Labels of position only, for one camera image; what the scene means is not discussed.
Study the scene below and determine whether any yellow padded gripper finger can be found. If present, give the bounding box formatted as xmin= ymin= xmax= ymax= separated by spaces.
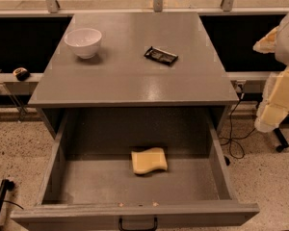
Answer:
xmin=252 ymin=27 xmax=278 ymax=54
xmin=254 ymin=66 xmax=289 ymax=133

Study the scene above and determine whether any yellow sponge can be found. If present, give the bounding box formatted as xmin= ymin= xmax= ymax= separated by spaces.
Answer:
xmin=131 ymin=147 xmax=168 ymax=175

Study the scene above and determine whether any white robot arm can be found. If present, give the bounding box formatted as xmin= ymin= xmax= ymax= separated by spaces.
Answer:
xmin=252 ymin=13 xmax=289 ymax=133

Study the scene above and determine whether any grey cabinet counter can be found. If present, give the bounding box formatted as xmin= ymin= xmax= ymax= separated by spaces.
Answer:
xmin=29 ymin=12 xmax=238 ymax=109

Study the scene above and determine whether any open grey top drawer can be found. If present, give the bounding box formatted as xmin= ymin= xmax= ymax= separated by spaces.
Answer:
xmin=12 ymin=107 xmax=259 ymax=231

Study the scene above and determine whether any black wheeled base leg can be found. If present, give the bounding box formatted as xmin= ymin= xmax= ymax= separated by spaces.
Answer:
xmin=274 ymin=128 xmax=289 ymax=152

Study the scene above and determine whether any black flat snack packet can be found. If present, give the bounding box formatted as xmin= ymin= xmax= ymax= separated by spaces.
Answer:
xmin=144 ymin=46 xmax=178 ymax=66

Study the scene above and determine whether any white ceramic bowl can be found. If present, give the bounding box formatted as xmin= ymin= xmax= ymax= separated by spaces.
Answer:
xmin=64 ymin=28 xmax=102 ymax=59

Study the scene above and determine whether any small black round object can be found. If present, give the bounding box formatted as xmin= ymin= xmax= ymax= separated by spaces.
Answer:
xmin=13 ymin=67 xmax=30 ymax=81

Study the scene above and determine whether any black floor cable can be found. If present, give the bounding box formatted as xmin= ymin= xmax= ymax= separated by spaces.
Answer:
xmin=219 ymin=93 xmax=257 ymax=161

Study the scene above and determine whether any black drawer handle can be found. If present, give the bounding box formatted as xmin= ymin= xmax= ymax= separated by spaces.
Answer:
xmin=118 ymin=218 xmax=158 ymax=231

